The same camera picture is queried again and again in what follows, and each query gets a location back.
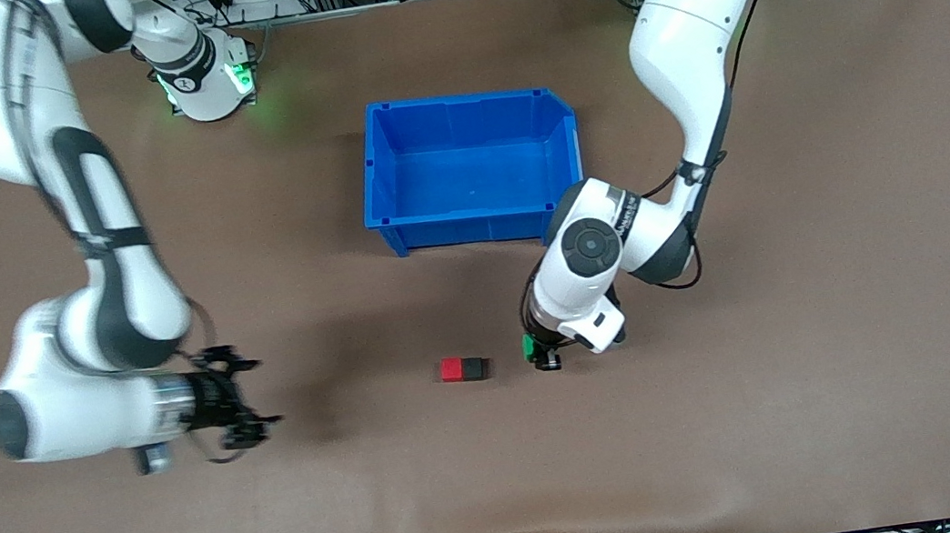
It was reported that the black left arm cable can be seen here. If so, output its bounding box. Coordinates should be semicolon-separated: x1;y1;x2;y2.
624;76;761;296

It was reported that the blue plastic storage bin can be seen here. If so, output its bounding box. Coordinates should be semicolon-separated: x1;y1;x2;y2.
349;76;594;270

